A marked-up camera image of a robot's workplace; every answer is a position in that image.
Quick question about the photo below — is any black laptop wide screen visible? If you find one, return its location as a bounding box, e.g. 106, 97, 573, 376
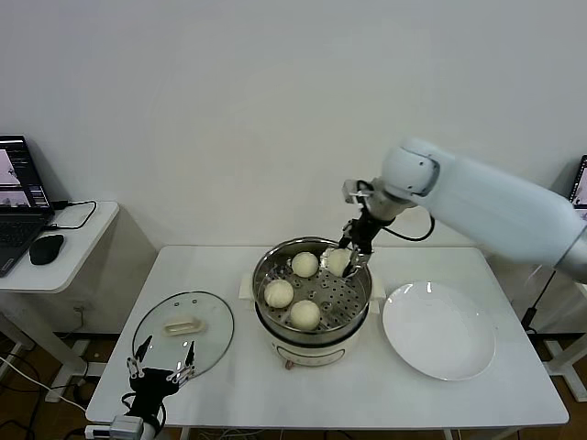
0, 134, 56, 280

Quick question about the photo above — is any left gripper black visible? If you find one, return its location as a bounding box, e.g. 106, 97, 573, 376
126, 335, 198, 418

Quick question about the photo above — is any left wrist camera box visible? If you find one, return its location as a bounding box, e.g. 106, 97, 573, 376
109, 414, 144, 437

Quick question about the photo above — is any glass lid cream handle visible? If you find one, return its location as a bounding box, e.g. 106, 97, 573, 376
131, 291, 236, 384

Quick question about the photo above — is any steel perforated steamer basket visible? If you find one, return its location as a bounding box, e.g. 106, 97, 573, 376
251, 236, 372, 343

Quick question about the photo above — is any black computer mouse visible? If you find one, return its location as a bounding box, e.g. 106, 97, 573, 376
28, 233, 66, 267

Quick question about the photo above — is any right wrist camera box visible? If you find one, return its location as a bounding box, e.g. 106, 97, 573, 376
341, 180, 371, 204

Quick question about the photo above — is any white side table rounded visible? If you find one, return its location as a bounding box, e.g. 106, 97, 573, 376
0, 200, 160, 404

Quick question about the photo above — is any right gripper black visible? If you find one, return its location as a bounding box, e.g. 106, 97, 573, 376
338, 209, 382, 280

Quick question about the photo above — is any black cable with adapter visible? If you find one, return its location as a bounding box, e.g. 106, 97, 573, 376
522, 269, 559, 336

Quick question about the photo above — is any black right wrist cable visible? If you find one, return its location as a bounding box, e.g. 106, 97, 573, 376
384, 213, 437, 242

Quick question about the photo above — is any cream electric cooker base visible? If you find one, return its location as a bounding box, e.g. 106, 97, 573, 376
238, 269, 385, 370

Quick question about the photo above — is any black laptop narrow view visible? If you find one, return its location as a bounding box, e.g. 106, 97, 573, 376
567, 154, 587, 221

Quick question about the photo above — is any white floor cable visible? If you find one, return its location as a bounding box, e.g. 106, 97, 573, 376
0, 355, 88, 412

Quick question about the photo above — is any white steamed baozi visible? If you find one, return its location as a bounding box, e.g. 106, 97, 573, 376
263, 279, 294, 309
289, 300, 321, 332
292, 251, 319, 279
324, 248, 352, 278

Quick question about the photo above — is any black laptop charger cable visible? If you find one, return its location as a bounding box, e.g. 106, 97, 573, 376
48, 199, 98, 230

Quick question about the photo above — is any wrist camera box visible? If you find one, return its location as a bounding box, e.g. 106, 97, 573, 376
341, 180, 371, 204
109, 414, 144, 437

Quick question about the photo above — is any white round plate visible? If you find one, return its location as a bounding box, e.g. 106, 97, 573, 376
382, 280, 497, 381

